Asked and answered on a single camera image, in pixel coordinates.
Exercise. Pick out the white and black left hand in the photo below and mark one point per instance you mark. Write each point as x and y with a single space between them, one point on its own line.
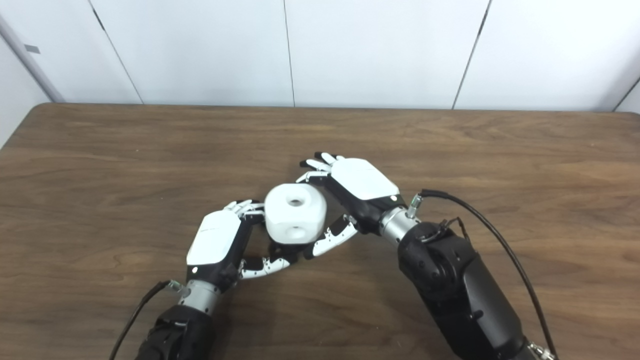
215 240

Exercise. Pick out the white and black right hand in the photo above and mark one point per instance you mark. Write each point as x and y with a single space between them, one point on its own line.
360 177

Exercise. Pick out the round white piece with holes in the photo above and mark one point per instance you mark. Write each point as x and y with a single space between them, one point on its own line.
282 215

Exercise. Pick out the black flanged holder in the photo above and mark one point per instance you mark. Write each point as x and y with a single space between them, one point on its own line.
287 251

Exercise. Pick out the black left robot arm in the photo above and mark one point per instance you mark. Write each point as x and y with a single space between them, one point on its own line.
180 330

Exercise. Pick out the small grey tape label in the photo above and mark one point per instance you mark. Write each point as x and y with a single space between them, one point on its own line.
32 49

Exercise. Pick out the grey wall corner strip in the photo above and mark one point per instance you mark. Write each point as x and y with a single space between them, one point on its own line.
30 60

